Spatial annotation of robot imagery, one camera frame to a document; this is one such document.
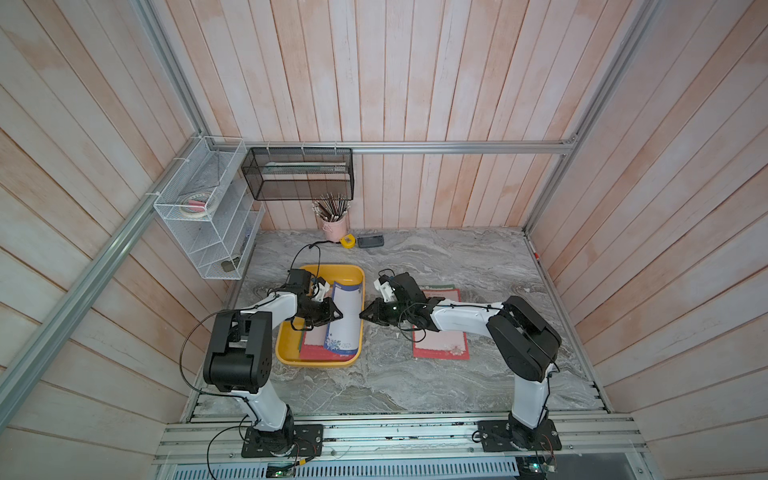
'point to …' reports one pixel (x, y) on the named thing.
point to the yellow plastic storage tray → (287, 341)
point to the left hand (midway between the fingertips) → (339, 318)
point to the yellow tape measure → (348, 241)
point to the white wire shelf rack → (220, 244)
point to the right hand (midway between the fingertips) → (360, 316)
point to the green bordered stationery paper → (437, 287)
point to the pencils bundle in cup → (331, 206)
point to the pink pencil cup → (335, 230)
